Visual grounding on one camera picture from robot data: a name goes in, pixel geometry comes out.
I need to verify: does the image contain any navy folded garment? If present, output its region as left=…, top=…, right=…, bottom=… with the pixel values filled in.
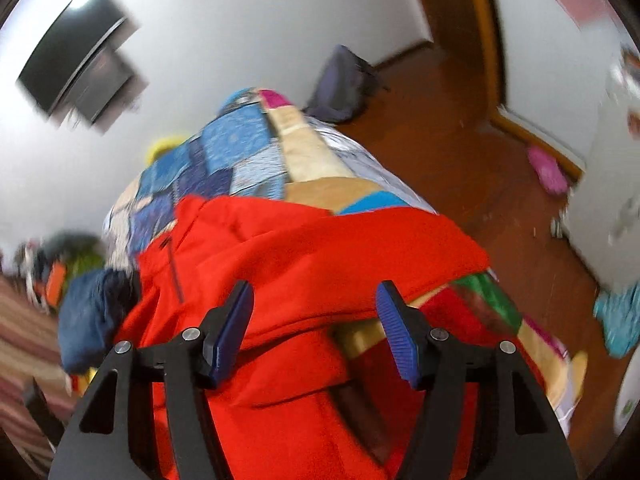
left=57, top=267, right=143, bottom=376

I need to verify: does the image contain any black wall television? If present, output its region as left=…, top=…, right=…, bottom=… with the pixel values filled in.
left=15, top=0, right=131, bottom=116

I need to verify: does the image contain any green patterned cloth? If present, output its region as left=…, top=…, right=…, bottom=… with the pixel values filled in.
left=65, top=247, right=108, bottom=283

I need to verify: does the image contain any red fleece jacket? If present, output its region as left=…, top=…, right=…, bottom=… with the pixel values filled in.
left=117, top=195, right=546, bottom=480

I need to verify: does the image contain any patchwork blanket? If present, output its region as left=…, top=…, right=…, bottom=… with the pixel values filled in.
left=102, top=87, right=588, bottom=436

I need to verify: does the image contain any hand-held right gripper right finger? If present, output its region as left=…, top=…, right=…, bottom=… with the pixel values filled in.
left=376, top=280, right=581, bottom=480

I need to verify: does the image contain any teal cloth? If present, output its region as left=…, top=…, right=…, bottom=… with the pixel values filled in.
left=592, top=287, right=640, bottom=358

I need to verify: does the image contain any grey set-top box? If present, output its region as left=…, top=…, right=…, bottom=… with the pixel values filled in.
left=62, top=45, right=151, bottom=136

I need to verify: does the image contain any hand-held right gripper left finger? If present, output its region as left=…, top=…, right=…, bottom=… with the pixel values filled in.
left=47, top=280, right=256, bottom=480

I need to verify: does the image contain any wooden door frame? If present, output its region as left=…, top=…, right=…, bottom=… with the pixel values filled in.
left=405, top=0, right=586, bottom=176

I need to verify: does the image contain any yellow pillow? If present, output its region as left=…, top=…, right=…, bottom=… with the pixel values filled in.
left=145, top=135, right=193, bottom=166

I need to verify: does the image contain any orange box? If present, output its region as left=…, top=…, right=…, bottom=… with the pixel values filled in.
left=45, top=262, right=68, bottom=306

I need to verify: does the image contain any white cabinet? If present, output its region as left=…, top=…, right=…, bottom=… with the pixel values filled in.
left=565, top=45, right=640, bottom=301

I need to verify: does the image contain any pink slipper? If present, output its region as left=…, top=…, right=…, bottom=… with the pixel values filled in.
left=527, top=145, right=571, bottom=196

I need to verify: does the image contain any dark purple backpack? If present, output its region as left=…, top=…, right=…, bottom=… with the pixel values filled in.
left=302, top=44, right=383, bottom=126

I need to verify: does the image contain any striped rug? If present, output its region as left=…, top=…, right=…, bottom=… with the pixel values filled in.
left=0, top=272, right=81, bottom=471

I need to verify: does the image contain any white round object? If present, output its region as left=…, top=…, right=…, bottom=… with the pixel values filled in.
left=612, top=370, right=640, bottom=436

